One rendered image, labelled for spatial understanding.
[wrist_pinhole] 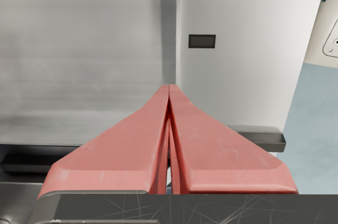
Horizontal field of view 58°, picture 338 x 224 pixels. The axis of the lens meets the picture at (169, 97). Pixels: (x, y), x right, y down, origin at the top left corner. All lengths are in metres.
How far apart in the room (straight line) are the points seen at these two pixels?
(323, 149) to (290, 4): 1.55
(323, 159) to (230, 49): 1.60
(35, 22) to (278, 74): 0.28
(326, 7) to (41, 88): 0.87
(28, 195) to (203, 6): 0.43
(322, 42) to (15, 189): 0.94
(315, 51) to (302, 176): 1.03
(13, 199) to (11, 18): 0.34
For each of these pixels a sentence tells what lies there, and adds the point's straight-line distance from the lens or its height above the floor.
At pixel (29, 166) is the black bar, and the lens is 0.50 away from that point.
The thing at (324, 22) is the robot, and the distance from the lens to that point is 1.08.
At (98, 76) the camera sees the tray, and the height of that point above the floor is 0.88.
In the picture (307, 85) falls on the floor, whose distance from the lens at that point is 1.54.
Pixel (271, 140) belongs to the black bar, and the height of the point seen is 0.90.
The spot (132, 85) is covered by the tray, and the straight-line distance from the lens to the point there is 0.38.
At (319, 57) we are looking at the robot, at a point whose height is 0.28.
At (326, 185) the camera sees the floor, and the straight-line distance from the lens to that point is 2.10.
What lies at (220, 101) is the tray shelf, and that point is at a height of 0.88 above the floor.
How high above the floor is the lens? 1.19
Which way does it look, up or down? 54 degrees down
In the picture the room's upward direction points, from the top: 176 degrees counter-clockwise
